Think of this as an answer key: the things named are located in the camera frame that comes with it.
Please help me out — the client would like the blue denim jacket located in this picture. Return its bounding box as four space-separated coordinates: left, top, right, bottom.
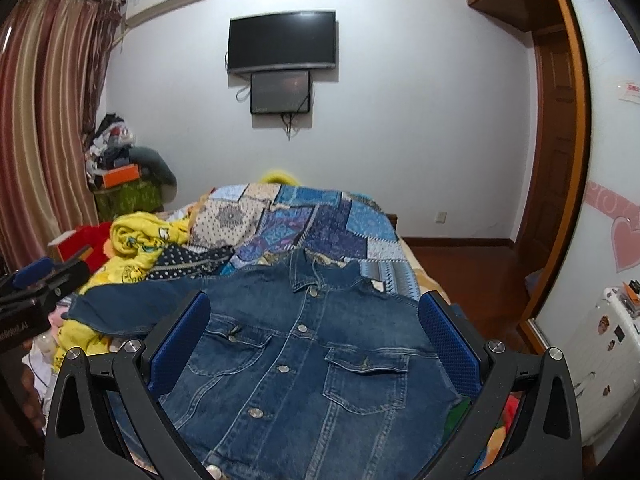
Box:
70 250 460 479

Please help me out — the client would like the clothes pile in corner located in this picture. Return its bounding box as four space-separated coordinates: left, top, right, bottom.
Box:
85 113 177 190

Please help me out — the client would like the red green fleece blanket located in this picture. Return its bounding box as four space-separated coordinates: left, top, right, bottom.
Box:
442 392 522 472

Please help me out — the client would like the white radiator with magnets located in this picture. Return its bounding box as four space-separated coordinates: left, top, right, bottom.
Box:
564 286 639 445

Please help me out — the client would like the yellow cartoon blanket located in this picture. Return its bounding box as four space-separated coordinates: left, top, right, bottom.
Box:
52 212 190 373

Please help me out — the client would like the orange box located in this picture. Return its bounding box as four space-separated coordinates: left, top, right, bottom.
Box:
102 164 140 188

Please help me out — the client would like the green patterned storage box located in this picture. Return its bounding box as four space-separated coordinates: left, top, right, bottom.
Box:
94 179 164 221

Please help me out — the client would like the blue patchwork quilt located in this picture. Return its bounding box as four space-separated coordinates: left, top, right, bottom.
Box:
190 183 420 299

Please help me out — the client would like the striped red curtain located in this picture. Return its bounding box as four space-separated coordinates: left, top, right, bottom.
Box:
1 0 122 269

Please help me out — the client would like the pink heart wall sticker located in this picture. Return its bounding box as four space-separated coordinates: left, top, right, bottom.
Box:
584 181 639 272

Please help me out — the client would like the small black wall monitor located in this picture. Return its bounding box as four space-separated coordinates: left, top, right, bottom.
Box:
250 70 312 115

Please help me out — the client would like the black wall television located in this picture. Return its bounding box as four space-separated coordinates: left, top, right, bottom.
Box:
227 11 337 74

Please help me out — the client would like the wooden wardrobe door frame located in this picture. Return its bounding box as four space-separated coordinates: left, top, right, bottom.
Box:
468 0 590 352

